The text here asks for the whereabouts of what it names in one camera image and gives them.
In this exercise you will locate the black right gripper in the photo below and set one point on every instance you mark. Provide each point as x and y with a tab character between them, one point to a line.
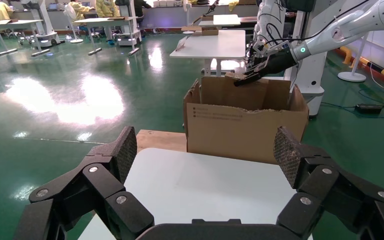
279	61

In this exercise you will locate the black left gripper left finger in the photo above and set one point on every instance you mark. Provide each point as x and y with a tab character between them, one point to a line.
79	198

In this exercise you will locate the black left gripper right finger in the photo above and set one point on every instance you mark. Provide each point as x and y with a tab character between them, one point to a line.
337	198

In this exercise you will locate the small brown box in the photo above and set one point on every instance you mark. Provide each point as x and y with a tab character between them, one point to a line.
231	75

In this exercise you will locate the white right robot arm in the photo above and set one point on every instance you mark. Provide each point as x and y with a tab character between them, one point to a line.
344	30

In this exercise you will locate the big cardboard box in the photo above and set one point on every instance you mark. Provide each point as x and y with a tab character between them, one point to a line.
238	132

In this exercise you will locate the white desk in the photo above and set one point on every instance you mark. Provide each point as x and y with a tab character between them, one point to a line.
225	20
212	44

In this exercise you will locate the small cardboard carton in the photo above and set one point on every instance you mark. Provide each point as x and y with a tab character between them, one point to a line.
209	32

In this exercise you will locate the white robot torso column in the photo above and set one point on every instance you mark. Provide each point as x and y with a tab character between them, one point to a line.
308	82

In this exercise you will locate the black power adapter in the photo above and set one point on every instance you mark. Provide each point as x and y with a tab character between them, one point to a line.
368	108

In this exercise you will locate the wooden board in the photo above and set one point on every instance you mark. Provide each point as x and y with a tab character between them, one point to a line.
159	140

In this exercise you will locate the long grey counter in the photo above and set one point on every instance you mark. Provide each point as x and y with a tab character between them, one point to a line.
168	16

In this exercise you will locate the white floor stand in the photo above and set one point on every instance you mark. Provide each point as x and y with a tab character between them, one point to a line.
351	76

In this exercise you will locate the person in black clothes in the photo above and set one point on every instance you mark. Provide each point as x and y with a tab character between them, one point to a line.
142	6

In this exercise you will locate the white mobile robot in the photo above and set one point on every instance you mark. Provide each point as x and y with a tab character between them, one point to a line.
43	20
129	33

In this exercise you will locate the white work table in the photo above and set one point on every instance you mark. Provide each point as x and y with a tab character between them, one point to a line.
106	20
10	22

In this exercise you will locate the person in yellow coat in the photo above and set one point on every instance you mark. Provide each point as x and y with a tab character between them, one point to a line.
0	10
107	8
81	8

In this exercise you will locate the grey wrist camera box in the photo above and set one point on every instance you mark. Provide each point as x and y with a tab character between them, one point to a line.
261	49

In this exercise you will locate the white pedestal fan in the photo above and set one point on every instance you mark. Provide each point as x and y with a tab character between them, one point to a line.
70	11

